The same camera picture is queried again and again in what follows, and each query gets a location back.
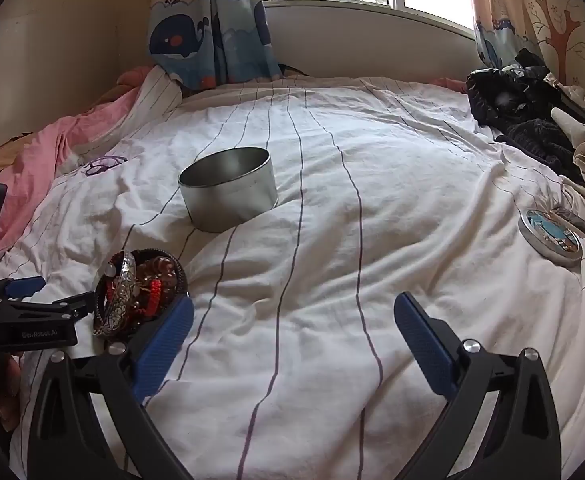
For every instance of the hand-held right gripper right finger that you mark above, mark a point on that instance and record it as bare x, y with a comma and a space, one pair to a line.
422, 340

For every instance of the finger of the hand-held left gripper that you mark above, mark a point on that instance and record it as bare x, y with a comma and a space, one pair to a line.
22, 286
67, 305

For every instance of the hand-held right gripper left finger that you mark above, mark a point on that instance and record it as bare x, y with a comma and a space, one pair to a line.
165, 345

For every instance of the engraved silver bangle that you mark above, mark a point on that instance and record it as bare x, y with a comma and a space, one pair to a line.
118, 305

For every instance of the round metal tin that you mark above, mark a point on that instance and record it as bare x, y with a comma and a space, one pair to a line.
232, 195

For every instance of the pink blanket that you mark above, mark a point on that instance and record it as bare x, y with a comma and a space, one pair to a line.
37, 160

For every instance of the purple eyeglasses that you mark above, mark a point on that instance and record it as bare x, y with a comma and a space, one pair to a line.
103, 164

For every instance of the white striped duvet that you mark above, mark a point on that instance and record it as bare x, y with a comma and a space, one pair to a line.
372, 185

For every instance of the round printed tin lid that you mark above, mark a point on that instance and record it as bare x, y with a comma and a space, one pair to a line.
549, 235

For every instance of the salmon pink cloth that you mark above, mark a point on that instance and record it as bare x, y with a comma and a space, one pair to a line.
132, 75

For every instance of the black jacket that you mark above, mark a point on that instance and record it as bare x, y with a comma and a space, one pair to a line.
517, 105

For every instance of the whale print curtain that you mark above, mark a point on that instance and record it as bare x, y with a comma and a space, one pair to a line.
207, 25
502, 15

